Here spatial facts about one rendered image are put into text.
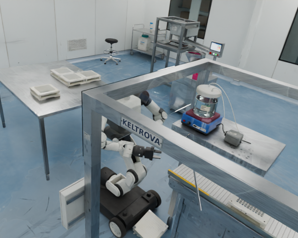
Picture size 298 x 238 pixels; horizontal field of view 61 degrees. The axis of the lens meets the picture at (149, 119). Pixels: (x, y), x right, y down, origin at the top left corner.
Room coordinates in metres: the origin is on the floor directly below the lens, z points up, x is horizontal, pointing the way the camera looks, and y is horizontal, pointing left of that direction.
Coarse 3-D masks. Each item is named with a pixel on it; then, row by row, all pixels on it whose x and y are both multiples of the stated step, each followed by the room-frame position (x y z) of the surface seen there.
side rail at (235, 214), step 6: (174, 174) 1.41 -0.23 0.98; (180, 180) 1.38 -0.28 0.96; (192, 186) 1.32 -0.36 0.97; (210, 198) 1.23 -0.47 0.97; (216, 204) 1.20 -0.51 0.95; (222, 204) 1.18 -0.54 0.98; (228, 210) 1.15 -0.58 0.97; (234, 216) 1.12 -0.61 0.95; (240, 216) 1.10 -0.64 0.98; (246, 222) 1.07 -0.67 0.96; (252, 222) 1.06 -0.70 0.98; (252, 228) 1.05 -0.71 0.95; (258, 228) 1.03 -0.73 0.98; (264, 234) 1.01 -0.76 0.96; (270, 234) 1.00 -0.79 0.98
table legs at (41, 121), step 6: (0, 102) 3.11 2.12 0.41; (0, 108) 3.10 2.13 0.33; (0, 114) 3.09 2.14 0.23; (42, 120) 2.15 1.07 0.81; (42, 126) 2.15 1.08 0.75; (42, 132) 2.14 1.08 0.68; (42, 138) 2.14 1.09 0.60; (42, 144) 2.15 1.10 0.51; (42, 150) 2.16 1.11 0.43; (48, 168) 2.16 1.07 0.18; (48, 174) 2.16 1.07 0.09
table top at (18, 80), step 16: (32, 64) 3.53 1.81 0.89; (48, 64) 3.62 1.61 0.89; (64, 64) 3.71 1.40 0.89; (0, 80) 2.83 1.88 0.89; (16, 80) 2.89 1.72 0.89; (32, 80) 2.95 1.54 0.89; (48, 80) 3.02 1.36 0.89; (16, 96) 2.48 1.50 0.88; (32, 96) 2.51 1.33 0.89; (64, 96) 2.62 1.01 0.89; (80, 96) 2.67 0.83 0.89; (32, 112) 2.21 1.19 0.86; (48, 112) 2.21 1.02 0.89
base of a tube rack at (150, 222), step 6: (144, 216) 1.71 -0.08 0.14; (150, 216) 1.71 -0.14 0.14; (156, 216) 1.72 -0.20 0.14; (138, 222) 1.64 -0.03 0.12; (144, 222) 1.65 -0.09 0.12; (150, 222) 1.65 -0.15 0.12; (156, 222) 1.66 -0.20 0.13; (162, 222) 1.67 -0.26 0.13; (138, 228) 1.59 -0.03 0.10; (144, 228) 1.60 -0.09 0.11; (150, 228) 1.60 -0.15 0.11; (156, 228) 1.61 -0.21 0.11; (162, 228) 1.61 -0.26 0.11; (144, 234) 1.54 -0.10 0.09; (150, 234) 1.55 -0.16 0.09; (156, 234) 1.55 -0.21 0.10
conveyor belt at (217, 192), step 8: (176, 168) 1.53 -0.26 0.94; (184, 168) 1.54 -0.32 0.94; (184, 176) 1.44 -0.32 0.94; (192, 176) 1.45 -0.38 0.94; (200, 176) 1.47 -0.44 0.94; (200, 184) 1.38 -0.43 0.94; (208, 184) 1.39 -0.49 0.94; (216, 184) 1.40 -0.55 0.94; (208, 192) 1.31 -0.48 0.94; (216, 192) 1.32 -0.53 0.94; (224, 192) 1.33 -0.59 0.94; (224, 200) 1.25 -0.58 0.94; (272, 224) 1.10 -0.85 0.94; (280, 224) 1.11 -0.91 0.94; (272, 232) 1.04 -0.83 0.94; (280, 232) 1.05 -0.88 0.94; (288, 232) 1.06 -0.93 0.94; (296, 232) 1.06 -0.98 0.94
